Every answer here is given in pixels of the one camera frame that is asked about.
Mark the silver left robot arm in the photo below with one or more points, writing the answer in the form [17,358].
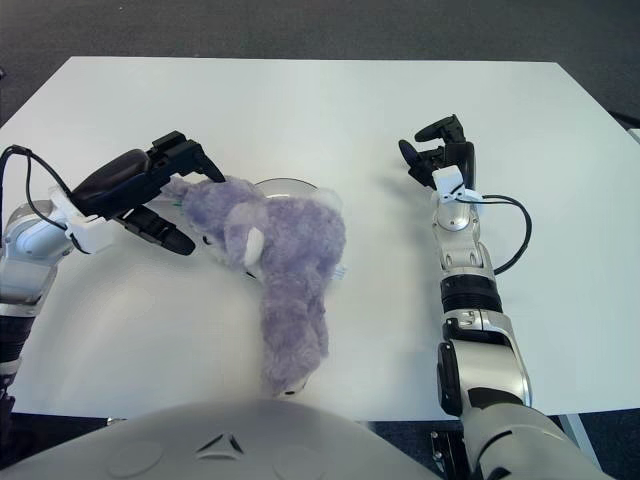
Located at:
[25,260]

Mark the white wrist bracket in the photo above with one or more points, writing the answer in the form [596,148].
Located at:
[90,235]
[447,180]

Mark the purple plush bunny doll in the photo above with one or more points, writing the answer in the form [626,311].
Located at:
[295,240]

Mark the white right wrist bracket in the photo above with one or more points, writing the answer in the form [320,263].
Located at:
[447,180]

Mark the grey table leg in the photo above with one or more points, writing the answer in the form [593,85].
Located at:
[577,445]

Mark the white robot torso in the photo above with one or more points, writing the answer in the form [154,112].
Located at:
[225,450]

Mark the black metal stand bracket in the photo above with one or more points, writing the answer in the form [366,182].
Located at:
[442,450]

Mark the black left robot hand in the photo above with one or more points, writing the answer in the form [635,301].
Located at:
[115,180]

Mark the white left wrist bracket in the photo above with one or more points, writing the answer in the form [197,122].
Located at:
[90,235]

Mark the white plate with black rim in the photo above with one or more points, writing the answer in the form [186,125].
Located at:
[287,187]

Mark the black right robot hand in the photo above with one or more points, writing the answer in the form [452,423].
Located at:
[455,152]

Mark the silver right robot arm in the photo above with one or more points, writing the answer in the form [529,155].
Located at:
[465,270]

